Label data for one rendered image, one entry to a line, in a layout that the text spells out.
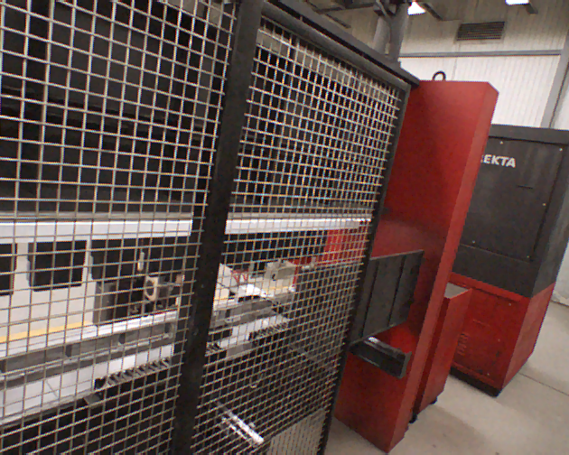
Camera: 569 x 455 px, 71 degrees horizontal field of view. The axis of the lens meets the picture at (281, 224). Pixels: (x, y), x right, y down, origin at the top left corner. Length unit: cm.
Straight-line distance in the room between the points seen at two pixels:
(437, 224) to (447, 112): 63
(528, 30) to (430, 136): 694
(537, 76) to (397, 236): 681
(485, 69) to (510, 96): 75
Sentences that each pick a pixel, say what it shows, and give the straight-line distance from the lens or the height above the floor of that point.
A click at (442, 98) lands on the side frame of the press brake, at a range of 255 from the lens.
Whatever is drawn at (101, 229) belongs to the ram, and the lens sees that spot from 148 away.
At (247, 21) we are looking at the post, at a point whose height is 195.
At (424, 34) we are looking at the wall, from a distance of 1008.
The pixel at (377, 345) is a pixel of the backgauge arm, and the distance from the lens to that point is 223.
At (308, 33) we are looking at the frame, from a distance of 89.
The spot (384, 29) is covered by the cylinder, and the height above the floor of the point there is 248.
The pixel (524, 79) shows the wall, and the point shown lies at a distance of 908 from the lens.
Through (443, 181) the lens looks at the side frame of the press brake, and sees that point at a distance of 246.
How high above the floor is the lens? 175
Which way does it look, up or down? 11 degrees down
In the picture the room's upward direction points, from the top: 11 degrees clockwise
